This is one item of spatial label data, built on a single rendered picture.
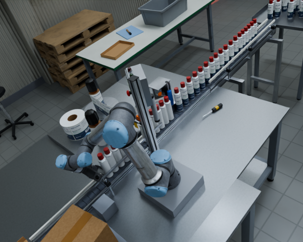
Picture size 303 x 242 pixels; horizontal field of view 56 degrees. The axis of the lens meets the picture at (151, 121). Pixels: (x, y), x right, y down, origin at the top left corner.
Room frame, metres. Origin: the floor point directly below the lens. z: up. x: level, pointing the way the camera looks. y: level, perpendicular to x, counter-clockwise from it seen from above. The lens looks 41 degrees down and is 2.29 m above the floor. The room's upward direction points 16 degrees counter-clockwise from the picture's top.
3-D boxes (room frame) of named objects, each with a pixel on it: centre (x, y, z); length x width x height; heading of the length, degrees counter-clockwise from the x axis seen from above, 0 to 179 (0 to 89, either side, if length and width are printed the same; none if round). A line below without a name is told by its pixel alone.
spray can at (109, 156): (1.27, 0.32, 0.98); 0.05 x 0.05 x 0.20
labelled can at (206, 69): (1.90, -0.53, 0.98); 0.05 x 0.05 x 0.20
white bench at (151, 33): (3.59, -0.31, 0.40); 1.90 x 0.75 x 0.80; 126
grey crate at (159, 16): (3.68, -0.56, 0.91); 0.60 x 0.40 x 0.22; 130
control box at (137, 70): (1.38, 0.02, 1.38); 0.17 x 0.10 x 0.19; 2
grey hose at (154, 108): (1.40, -0.04, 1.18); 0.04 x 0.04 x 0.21
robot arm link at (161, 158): (1.05, 0.01, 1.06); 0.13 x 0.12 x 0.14; 157
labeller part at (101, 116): (1.96, 0.38, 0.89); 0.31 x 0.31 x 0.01
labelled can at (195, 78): (1.81, -0.41, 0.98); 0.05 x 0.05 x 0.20
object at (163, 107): (1.58, -0.10, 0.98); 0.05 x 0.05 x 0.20
